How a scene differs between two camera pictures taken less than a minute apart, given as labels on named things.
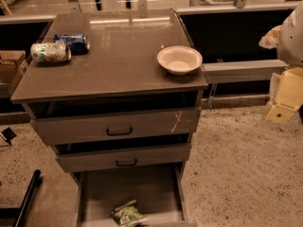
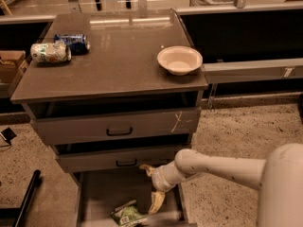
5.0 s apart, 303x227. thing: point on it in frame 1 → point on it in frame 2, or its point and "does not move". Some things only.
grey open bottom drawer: (158, 188) does not move
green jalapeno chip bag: (129, 215) does not move
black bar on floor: (15, 217) does not move
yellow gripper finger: (271, 40) → (157, 199)
